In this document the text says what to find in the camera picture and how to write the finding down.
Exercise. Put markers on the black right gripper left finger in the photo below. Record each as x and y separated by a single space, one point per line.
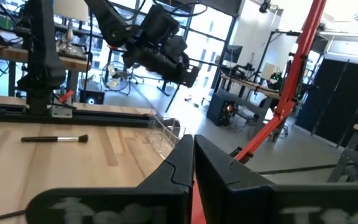
154 202

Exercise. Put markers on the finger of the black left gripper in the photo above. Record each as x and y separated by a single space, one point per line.
190 76

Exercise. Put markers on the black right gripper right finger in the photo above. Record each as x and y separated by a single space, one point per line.
244 202

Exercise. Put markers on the thin black makeup brush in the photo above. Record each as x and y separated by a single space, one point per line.
3 216

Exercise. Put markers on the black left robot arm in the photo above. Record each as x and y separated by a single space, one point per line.
43 62

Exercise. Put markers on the black computer tower red light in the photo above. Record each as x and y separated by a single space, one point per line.
217 109

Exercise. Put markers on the floor fan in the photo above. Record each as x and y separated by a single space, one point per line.
113 77

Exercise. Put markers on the black monitor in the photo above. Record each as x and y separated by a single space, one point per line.
233 53

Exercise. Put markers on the wooden workbench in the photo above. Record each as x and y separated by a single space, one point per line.
11 53
253 85

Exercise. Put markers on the clear acrylic organizer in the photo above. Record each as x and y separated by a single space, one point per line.
166 137

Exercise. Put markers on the white shade table lamp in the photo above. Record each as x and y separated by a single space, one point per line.
70 9

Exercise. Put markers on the red lever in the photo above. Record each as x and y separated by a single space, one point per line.
66 96

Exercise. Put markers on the black partition panels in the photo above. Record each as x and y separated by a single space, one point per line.
337 99

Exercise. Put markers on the black aluminium table frame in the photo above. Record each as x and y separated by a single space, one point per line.
104 119

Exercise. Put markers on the grey metal bracket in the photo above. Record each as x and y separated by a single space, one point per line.
61 111

